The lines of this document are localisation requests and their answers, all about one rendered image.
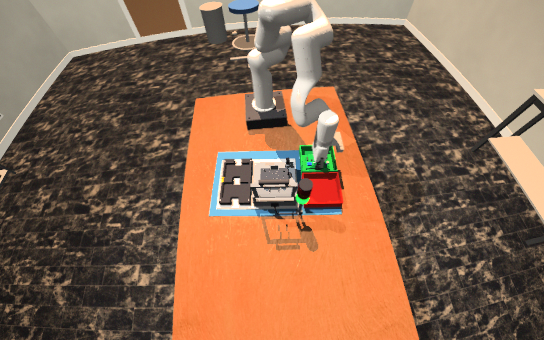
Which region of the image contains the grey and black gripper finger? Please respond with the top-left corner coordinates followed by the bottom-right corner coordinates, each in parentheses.
top-left (315, 158), bottom-right (324, 170)

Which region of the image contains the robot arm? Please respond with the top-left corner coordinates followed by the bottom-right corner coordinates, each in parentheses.
top-left (248, 0), bottom-right (344, 153)

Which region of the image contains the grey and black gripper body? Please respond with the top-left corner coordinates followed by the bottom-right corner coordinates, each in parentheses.
top-left (312, 141), bottom-right (329, 162)

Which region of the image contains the green circuit board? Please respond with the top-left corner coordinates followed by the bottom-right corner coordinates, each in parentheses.
top-left (305, 155), bottom-right (330, 168)

